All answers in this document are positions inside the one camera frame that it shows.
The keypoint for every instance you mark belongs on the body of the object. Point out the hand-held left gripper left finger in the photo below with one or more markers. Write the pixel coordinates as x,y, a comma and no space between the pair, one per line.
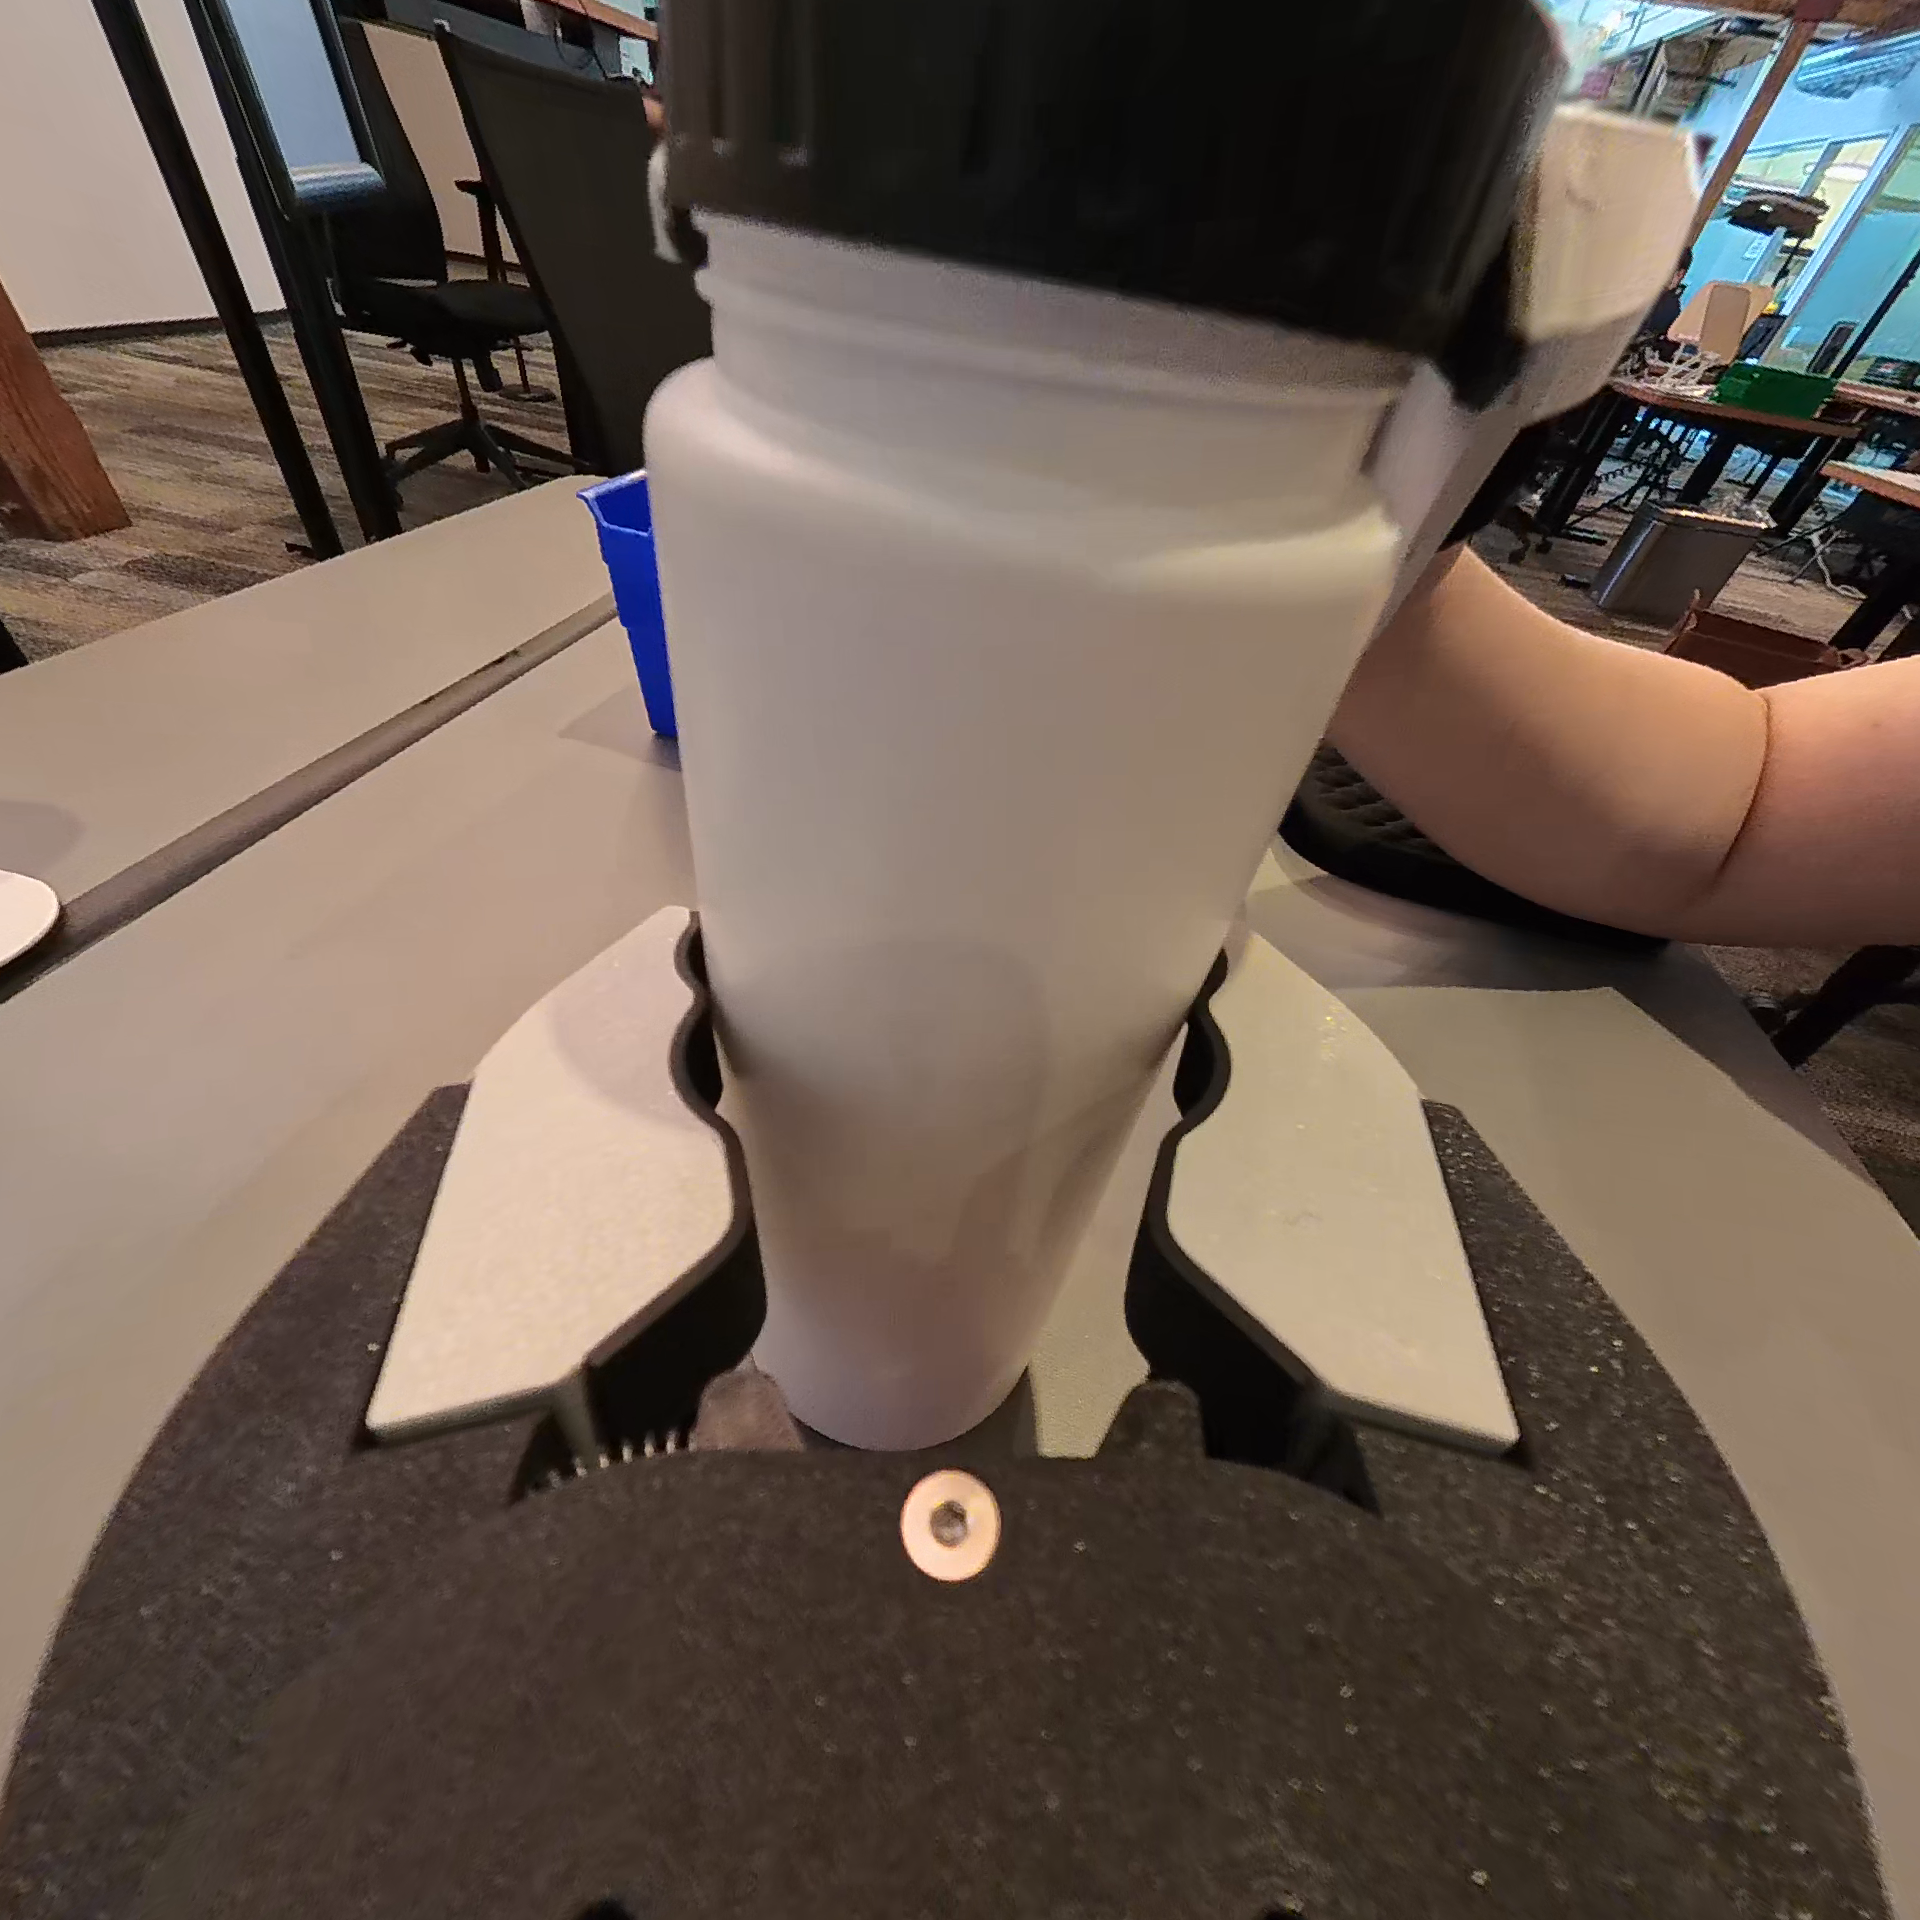
585,1201

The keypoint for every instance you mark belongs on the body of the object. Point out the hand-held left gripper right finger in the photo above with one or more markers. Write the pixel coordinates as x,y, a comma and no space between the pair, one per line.
1320,1215

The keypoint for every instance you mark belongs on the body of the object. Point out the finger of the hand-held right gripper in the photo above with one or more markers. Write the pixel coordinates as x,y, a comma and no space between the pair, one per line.
663,224
1612,224

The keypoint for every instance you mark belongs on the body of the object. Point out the blue plastic storage bin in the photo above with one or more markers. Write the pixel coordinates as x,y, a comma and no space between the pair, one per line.
629,600

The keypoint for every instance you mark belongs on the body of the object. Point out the black bottle lid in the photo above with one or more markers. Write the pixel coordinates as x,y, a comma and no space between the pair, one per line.
1125,135

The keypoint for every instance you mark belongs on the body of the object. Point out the white plastic bottle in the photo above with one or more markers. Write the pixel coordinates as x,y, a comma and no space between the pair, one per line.
975,826

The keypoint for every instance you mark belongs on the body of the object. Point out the person's right forearm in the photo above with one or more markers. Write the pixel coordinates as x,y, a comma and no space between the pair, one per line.
1621,779

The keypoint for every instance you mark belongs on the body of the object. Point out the black mesh office chair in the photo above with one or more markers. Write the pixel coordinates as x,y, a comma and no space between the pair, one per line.
585,224

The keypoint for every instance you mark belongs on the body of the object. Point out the wooden background desk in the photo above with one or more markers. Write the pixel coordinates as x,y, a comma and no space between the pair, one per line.
1723,408

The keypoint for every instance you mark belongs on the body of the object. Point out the green box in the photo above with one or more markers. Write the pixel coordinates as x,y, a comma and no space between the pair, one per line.
1770,387

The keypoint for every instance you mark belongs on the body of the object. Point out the grey storage tub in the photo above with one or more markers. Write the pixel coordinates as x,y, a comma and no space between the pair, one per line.
1681,562

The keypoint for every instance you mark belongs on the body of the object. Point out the instruction sheet on stand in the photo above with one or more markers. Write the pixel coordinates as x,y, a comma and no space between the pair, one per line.
23,914

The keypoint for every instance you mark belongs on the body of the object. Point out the wooden table leg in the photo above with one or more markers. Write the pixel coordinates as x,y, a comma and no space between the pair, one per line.
43,450

